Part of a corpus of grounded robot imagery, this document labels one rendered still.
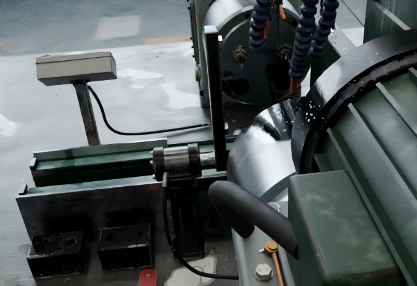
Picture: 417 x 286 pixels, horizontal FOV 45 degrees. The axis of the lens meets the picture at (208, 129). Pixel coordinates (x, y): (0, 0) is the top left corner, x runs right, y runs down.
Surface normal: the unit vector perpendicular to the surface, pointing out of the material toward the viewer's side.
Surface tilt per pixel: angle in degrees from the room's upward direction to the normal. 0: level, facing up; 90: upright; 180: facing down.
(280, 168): 32
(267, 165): 39
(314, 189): 0
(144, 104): 0
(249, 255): 0
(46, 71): 51
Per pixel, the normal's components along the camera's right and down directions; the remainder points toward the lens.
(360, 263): -0.07, -0.85
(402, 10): -0.99, 0.11
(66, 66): 0.01, -0.14
